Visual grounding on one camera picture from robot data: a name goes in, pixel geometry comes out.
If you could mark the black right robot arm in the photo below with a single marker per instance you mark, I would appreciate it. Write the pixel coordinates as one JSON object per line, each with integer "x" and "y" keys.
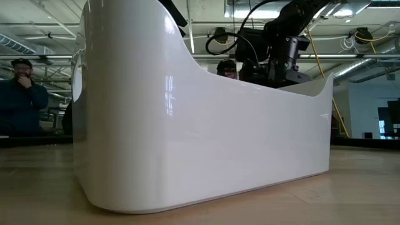
{"x": 293, "y": 15}

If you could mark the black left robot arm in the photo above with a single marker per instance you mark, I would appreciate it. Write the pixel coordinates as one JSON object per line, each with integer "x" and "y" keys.
{"x": 175, "y": 12}

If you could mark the ceiling light panel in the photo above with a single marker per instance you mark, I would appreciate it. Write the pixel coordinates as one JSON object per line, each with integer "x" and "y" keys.
{"x": 250, "y": 14}

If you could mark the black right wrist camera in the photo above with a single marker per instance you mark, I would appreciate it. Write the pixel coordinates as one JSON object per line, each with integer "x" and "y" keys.
{"x": 251, "y": 43}

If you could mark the black monitor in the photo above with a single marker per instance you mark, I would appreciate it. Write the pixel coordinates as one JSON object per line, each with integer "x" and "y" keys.
{"x": 394, "y": 111}

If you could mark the person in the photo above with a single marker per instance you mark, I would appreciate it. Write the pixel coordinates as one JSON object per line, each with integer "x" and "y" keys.
{"x": 226, "y": 67}
{"x": 22, "y": 103}

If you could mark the silver ventilation duct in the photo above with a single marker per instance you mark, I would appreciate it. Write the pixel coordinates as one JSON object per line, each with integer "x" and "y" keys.
{"x": 359, "y": 67}

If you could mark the white plastic basket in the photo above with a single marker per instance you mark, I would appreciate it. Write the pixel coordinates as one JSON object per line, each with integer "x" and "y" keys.
{"x": 187, "y": 140}

